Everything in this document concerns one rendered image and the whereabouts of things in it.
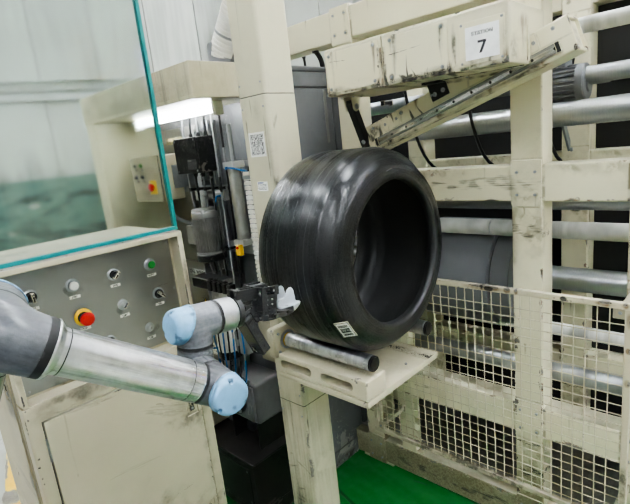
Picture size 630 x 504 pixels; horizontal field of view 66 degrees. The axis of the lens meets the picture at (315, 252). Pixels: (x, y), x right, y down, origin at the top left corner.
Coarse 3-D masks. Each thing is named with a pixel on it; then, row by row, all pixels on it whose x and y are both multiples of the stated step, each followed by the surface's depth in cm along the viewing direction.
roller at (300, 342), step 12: (288, 336) 151; (300, 336) 148; (300, 348) 147; (312, 348) 143; (324, 348) 140; (336, 348) 137; (348, 348) 136; (336, 360) 137; (348, 360) 133; (360, 360) 131; (372, 360) 129
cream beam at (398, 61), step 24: (504, 0) 116; (432, 24) 130; (456, 24) 125; (504, 24) 117; (528, 24) 125; (336, 48) 153; (360, 48) 147; (384, 48) 142; (408, 48) 136; (432, 48) 131; (456, 48) 127; (504, 48) 119; (528, 48) 126; (336, 72) 155; (360, 72) 149; (384, 72) 143; (408, 72) 138; (432, 72) 133; (456, 72) 129; (480, 72) 135; (336, 96) 160
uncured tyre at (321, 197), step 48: (288, 192) 127; (336, 192) 118; (384, 192) 160; (432, 192) 145; (288, 240) 122; (336, 240) 116; (384, 240) 169; (432, 240) 148; (336, 288) 117; (384, 288) 164; (432, 288) 149; (336, 336) 126; (384, 336) 132
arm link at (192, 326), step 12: (168, 312) 98; (180, 312) 97; (192, 312) 98; (204, 312) 100; (216, 312) 102; (168, 324) 98; (180, 324) 96; (192, 324) 97; (204, 324) 99; (216, 324) 101; (168, 336) 98; (180, 336) 96; (192, 336) 98; (204, 336) 99; (192, 348) 98
